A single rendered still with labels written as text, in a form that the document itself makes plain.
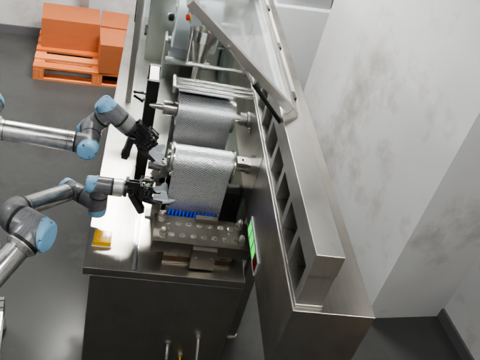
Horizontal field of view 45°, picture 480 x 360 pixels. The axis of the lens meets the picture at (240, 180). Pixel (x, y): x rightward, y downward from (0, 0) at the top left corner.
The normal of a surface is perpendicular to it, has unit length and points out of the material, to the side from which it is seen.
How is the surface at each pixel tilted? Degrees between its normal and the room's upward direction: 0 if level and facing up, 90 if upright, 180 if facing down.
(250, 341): 0
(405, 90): 90
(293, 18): 90
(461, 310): 90
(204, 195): 90
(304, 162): 0
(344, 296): 0
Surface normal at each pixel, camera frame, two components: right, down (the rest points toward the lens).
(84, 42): 0.21, 0.63
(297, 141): 0.22, -0.77
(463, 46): -0.95, -0.04
